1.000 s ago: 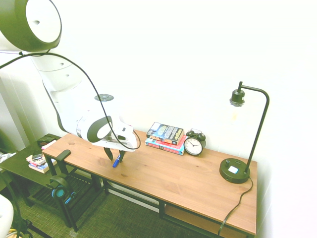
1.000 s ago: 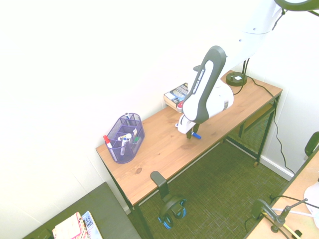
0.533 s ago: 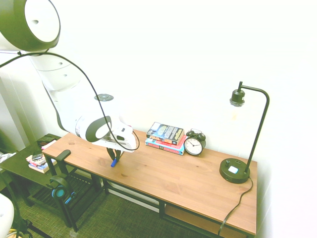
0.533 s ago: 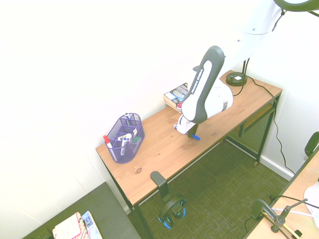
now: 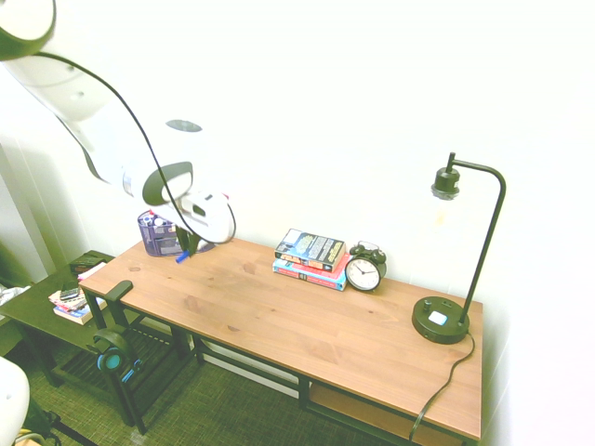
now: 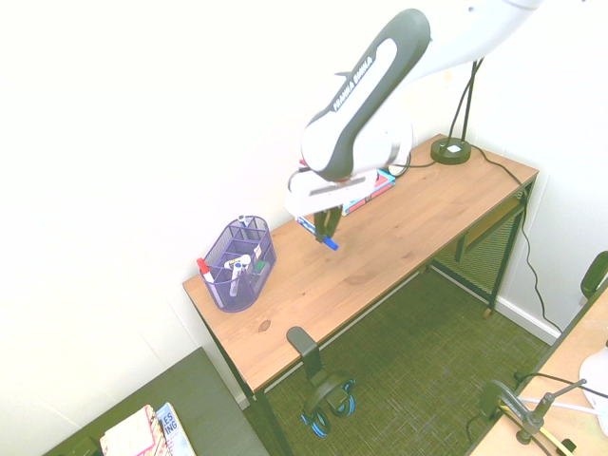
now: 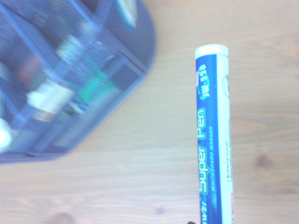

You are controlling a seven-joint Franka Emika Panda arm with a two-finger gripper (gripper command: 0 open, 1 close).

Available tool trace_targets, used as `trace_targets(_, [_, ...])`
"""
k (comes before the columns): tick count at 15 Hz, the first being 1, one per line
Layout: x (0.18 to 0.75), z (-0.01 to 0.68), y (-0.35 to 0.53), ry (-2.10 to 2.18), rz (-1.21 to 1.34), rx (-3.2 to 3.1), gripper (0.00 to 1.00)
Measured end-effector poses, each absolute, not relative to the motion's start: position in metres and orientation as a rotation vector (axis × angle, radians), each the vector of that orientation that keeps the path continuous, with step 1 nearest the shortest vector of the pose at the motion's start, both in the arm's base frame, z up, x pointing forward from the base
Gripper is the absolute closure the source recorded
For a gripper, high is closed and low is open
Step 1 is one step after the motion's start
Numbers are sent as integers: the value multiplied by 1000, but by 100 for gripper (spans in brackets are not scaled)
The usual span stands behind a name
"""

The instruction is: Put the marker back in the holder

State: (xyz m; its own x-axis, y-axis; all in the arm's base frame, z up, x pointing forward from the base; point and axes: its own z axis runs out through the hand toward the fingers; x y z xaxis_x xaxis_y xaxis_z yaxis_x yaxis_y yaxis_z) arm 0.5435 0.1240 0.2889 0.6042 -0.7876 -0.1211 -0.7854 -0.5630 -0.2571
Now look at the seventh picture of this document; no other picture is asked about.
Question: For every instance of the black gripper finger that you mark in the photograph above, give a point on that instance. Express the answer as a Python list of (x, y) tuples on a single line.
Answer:
[(191, 222)]

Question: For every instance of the blue white whiteboard marker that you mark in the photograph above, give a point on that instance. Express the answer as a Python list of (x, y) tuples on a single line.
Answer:
[(210, 130)]

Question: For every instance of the green card pack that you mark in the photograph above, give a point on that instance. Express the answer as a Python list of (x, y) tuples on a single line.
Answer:
[(95, 86)]

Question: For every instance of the purple mesh desk organizer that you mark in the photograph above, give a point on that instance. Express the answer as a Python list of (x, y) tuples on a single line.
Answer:
[(130, 58)]

